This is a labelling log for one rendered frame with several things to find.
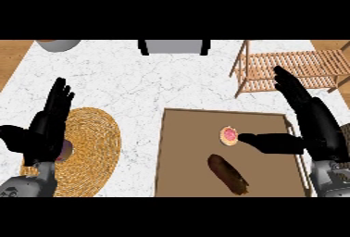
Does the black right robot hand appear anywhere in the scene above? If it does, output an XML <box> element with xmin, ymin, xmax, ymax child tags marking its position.
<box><xmin>236</xmin><ymin>65</ymin><xmax>350</xmax><ymax>164</ymax></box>

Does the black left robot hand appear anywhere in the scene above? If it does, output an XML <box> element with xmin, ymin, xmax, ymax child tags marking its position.
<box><xmin>0</xmin><ymin>77</ymin><xmax>76</xmax><ymax>168</ymax></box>

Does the wooden tiered shelf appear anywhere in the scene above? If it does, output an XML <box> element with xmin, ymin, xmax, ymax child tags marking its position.
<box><xmin>229</xmin><ymin>40</ymin><xmax>350</xmax><ymax>99</ymax></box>

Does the pink frosted cupcake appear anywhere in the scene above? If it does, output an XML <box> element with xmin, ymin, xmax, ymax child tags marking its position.
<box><xmin>218</xmin><ymin>125</ymin><xmax>240</xmax><ymax>147</ymax></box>

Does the brown wooden tray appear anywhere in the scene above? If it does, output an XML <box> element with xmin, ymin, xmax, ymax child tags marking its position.
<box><xmin>153</xmin><ymin>107</ymin><xmax>316</xmax><ymax>198</ymax></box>

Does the purple round fruit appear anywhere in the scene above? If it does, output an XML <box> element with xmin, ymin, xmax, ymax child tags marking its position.
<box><xmin>54</xmin><ymin>139</ymin><xmax>73</xmax><ymax>163</ymax></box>

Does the round woven wicker placemat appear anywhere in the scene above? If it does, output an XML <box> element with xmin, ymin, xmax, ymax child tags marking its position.
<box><xmin>19</xmin><ymin>106</ymin><xmax>122</xmax><ymax>198</ymax></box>

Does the dark brown bread loaf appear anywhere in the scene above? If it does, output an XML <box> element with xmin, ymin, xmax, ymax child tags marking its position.
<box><xmin>206</xmin><ymin>154</ymin><xmax>249</xmax><ymax>196</ymax></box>

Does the grey round bowl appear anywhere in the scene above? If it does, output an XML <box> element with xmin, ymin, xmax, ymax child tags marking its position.
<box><xmin>35</xmin><ymin>40</ymin><xmax>82</xmax><ymax>53</ymax></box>

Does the grey black-framed appliance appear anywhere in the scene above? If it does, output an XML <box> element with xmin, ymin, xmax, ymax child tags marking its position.
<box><xmin>137</xmin><ymin>40</ymin><xmax>211</xmax><ymax>56</ymax></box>

